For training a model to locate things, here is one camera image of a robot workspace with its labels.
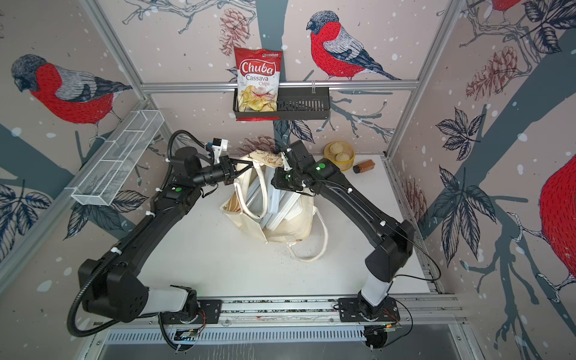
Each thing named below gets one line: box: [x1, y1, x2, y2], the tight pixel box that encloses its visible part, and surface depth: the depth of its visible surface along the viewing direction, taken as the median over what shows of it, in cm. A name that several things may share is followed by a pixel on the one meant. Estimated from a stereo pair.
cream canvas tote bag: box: [219, 150, 329, 262], surface depth 76 cm
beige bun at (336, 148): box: [329, 142, 344, 155], surface depth 119 cm
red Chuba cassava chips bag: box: [234, 46, 283, 122], surface depth 87 cm
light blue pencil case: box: [246, 166, 301, 231], surface depth 78 cm
